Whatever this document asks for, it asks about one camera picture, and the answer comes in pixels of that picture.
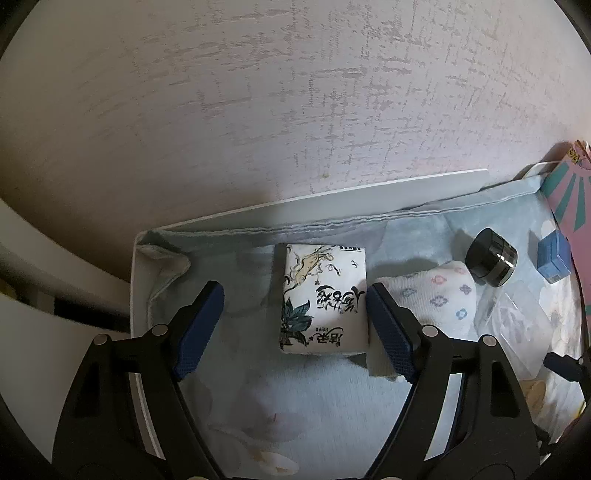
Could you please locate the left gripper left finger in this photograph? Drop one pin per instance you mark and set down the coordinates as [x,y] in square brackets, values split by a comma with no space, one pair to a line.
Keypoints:
[124,416]

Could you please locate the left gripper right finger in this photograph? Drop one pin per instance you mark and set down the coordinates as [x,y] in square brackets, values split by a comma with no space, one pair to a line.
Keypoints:
[492,434]

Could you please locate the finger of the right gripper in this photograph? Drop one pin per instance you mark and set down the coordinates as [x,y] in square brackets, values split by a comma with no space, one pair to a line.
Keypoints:
[565,366]

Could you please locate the blue square box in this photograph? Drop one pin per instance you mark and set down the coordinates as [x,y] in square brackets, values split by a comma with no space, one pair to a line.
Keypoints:
[554,260]

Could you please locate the black round jar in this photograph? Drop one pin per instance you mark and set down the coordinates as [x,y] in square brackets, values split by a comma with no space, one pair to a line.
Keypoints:
[491,259]

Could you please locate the white printed tissue pack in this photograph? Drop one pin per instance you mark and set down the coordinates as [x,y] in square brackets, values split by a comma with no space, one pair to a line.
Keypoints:
[324,301]

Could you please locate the clear plastic wrapper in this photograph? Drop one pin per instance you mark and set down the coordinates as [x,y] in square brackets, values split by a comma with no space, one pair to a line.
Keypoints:
[515,318]

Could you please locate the white patterned folded towel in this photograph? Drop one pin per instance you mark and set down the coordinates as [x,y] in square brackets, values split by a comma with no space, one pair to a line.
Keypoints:
[445,296]

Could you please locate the pink teal cardboard box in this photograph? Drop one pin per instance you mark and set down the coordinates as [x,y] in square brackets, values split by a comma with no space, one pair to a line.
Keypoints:
[568,192]

